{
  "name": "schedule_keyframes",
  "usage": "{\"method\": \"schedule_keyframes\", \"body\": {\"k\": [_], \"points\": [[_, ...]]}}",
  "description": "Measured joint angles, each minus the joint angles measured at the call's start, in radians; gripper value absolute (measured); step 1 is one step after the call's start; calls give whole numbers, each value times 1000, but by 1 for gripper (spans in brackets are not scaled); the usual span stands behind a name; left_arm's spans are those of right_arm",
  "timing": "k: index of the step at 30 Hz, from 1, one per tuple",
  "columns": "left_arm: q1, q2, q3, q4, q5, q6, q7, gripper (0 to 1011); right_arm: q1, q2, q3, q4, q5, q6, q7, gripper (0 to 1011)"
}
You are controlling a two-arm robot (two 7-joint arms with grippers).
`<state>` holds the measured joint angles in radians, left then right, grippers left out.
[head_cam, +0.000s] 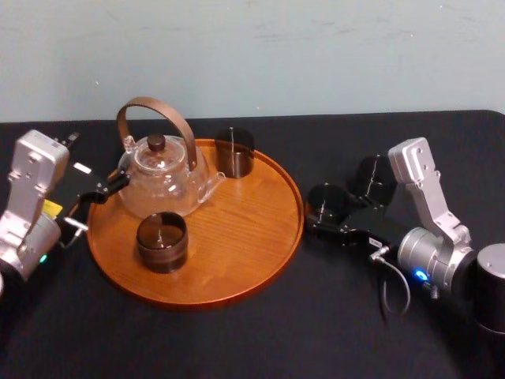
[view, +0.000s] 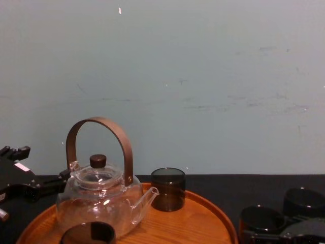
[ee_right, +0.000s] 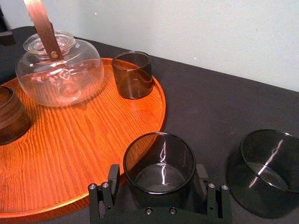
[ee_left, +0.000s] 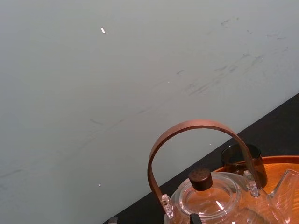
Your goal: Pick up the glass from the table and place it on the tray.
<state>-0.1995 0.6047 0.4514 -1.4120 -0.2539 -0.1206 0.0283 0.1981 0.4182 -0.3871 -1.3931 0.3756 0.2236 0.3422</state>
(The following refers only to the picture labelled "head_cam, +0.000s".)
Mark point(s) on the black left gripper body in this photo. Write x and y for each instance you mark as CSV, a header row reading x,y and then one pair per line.
x,y
77,179

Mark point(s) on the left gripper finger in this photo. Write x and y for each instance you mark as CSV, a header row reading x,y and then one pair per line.
x,y
106,187
68,142

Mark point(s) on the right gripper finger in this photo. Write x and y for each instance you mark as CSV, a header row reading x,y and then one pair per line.
x,y
363,203
331,233

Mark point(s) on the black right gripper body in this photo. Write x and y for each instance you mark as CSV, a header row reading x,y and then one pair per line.
x,y
378,229

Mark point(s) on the dark smoked glass cup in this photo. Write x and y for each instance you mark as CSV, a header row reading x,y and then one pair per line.
x,y
327,205
161,245
235,158
375,177

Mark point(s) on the round brown wooden tray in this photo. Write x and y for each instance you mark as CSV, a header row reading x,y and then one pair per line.
x,y
240,245

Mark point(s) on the glass teapot lid brown knob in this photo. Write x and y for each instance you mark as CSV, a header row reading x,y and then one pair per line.
x,y
156,152

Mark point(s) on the black table cloth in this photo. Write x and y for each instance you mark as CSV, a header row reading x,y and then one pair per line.
x,y
244,339

